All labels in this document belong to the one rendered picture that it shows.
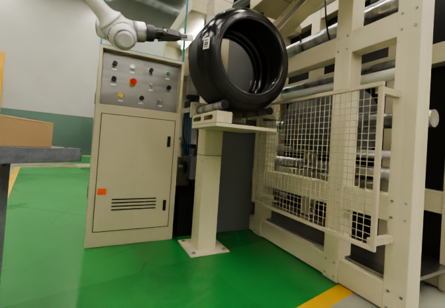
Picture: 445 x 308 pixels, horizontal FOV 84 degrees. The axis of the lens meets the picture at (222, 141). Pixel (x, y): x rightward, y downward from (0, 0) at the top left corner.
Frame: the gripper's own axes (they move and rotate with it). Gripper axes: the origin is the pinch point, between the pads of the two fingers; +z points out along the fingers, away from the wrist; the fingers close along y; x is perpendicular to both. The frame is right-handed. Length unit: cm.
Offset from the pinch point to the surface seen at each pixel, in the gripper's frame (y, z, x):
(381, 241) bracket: -59, 60, 99
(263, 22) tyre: -11.9, 39.6, -8.4
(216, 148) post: 26, 26, 60
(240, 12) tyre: -11.5, 26.0, -11.4
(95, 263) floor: 29, -50, 117
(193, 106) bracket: 23.9, 10.4, 32.8
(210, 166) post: 26, 20, 71
